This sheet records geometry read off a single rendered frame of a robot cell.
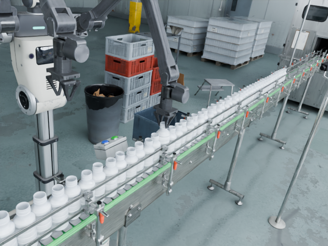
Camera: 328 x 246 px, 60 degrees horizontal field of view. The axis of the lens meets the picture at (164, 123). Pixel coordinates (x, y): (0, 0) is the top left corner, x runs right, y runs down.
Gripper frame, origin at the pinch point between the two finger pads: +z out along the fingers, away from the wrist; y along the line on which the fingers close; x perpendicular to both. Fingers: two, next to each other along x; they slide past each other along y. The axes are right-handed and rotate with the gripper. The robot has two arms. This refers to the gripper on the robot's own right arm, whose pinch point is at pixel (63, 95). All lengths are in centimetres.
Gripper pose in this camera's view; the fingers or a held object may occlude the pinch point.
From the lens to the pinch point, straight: 105.9
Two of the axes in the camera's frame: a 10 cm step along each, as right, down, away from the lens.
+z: -1.3, 8.9, 4.3
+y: 8.0, 3.5, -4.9
